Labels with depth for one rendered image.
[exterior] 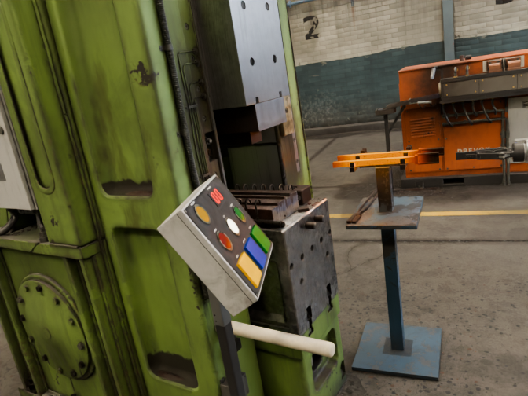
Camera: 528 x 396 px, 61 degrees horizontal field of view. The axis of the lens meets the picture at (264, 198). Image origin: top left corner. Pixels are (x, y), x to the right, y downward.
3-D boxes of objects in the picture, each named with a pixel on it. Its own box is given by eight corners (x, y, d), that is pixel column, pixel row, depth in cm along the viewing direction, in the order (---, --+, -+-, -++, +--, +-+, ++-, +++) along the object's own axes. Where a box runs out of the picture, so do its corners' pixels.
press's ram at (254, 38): (299, 92, 180) (286, -15, 169) (247, 106, 149) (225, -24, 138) (218, 102, 203) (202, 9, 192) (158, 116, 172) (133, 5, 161)
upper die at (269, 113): (287, 121, 171) (283, 96, 169) (258, 131, 156) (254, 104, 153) (203, 128, 195) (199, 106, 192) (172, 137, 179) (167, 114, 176)
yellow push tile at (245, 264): (262, 272, 114) (244, 250, 113) (258, 286, 107) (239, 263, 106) (257, 276, 115) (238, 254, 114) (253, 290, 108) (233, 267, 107)
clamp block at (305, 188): (312, 199, 191) (310, 185, 189) (303, 205, 184) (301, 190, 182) (287, 198, 197) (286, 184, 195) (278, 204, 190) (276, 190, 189)
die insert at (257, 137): (262, 140, 176) (260, 125, 174) (251, 144, 170) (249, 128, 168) (204, 144, 192) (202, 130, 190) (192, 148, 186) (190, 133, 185)
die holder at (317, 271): (339, 291, 201) (328, 197, 189) (300, 339, 171) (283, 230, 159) (239, 276, 232) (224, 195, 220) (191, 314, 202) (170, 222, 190)
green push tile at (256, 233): (271, 242, 133) (255, 223, 132) (268, 253, 126) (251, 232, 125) (266, 245, 134) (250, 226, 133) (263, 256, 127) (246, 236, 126)
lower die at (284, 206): (299, 208, 181) (296, 188, 179) (274, 226, 165) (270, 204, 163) (218, 205, 204) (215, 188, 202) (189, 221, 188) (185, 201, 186)
